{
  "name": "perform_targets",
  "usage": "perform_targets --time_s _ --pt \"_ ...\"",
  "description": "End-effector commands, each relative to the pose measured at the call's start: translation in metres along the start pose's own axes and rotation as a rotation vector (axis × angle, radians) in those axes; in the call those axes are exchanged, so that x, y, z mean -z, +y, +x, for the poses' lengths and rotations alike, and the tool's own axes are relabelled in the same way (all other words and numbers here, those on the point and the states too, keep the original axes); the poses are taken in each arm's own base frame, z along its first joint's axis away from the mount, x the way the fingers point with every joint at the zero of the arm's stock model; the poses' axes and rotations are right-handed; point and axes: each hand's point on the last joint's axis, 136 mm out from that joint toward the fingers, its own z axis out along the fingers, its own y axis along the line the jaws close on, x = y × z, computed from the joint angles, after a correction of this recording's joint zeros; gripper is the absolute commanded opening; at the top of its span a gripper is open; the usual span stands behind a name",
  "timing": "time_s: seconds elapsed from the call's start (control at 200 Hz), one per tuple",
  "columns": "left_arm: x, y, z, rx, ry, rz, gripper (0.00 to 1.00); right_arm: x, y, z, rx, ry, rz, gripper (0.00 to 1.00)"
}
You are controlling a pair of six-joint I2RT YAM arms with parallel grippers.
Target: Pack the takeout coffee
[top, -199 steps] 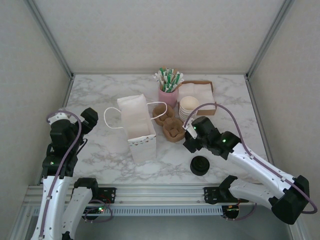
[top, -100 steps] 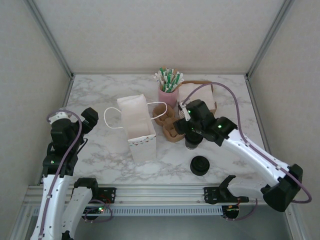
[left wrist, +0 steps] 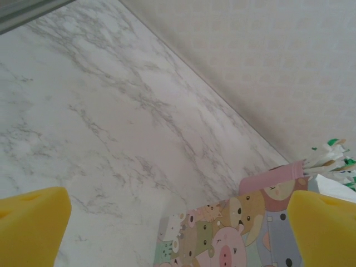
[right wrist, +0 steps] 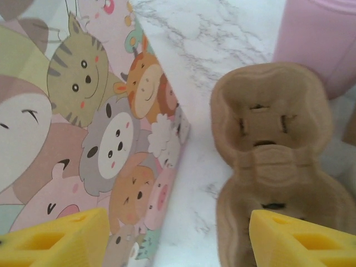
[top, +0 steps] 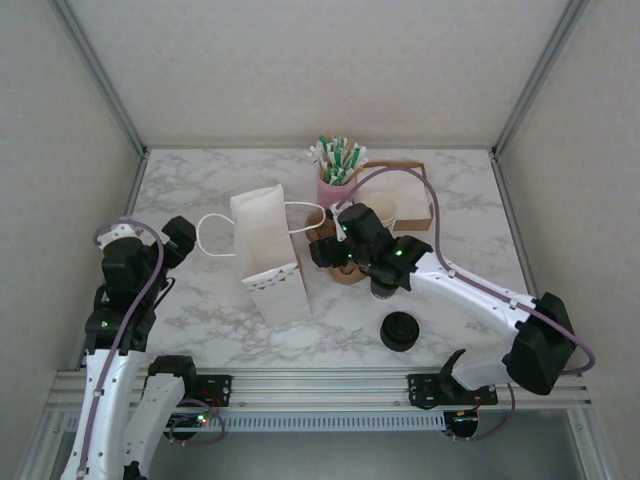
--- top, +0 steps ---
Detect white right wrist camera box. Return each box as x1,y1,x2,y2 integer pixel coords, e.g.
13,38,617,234
327,201,352,242

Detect brown cardboard tray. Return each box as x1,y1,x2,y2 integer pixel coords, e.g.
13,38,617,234
357,160,432,231

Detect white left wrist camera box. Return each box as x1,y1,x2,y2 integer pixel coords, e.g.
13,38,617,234
94,218,147,250

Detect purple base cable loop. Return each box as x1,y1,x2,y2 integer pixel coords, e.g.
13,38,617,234
167,398,226,447
444,383,517,444

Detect white napkin stack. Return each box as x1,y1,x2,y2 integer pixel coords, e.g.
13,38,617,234
359,169,431,221

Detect green white wrapped straw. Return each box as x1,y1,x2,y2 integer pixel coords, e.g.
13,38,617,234
306,143,331,176
317,133,337,179
332,135,349,181
344,142,370,179

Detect black plastic lid stack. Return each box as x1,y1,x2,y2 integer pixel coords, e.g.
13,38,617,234
379,310,419,352

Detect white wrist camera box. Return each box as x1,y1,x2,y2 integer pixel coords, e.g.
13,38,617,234
94,218,147,250
327,201,352,242

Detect white slotted cable duct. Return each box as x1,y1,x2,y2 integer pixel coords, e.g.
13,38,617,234
64,410,447,432

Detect controller circuit board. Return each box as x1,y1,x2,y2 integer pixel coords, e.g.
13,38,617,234
167,410,211,432
448,408,482,434

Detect aluminium mounting rail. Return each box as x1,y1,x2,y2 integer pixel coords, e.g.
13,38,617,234
52,368,592,407

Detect pink straw holder cup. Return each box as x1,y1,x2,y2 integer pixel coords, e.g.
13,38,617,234
315,169,359,207

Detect aluminium frame post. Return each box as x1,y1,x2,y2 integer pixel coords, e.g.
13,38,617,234
492,0,591,156
58,0,149,156

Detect white patterned paper bag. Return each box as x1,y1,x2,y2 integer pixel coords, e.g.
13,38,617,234
196,183,329,327

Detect black plastic cup lid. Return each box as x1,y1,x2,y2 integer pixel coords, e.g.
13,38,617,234
369,278,400,303

